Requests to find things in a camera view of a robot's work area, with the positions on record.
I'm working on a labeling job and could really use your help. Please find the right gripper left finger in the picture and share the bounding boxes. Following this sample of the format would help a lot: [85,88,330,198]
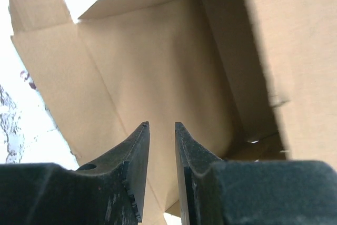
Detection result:
[72,121,151,223]

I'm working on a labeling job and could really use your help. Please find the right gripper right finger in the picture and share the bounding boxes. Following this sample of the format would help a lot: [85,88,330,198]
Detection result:
[175,122,224,224]

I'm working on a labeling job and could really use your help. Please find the brown cardboard box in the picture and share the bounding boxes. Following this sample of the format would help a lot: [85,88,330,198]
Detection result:
[9,0,336,224]

